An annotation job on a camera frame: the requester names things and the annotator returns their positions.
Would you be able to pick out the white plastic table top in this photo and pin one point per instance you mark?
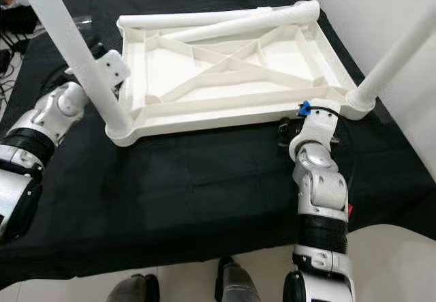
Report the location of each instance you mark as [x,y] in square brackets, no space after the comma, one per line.
[245,108]

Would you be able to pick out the white plastic table leg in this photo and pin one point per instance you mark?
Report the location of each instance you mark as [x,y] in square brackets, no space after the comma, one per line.
[259,22]
[71,50]
[191,20]
[398,56]

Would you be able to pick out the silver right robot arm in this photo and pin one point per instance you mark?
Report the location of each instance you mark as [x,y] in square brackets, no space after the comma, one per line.
[323,206]

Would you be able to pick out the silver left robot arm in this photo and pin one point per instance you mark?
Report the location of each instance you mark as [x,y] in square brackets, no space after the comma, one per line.
[34,159]

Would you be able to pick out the black tablecloth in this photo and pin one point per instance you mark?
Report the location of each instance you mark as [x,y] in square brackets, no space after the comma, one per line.
[177,193]

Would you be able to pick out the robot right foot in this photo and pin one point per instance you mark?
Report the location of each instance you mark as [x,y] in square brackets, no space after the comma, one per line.
[238,281]

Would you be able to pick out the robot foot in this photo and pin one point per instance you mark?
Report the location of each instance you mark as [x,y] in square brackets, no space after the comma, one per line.
[238,281]
[135,290]

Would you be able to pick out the black floor chair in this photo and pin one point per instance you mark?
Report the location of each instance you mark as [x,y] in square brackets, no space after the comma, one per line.
[17,17]

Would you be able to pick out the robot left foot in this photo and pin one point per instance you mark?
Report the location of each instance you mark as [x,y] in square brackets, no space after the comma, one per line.
[135,290]

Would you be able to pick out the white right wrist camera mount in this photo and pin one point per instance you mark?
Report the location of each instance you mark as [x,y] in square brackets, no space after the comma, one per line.
[313,128]

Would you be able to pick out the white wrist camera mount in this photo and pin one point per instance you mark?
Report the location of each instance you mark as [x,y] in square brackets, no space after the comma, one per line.
[313,128]
[111,70]

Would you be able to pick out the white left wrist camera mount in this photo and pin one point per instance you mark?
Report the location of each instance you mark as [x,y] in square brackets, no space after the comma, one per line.
[111,70]

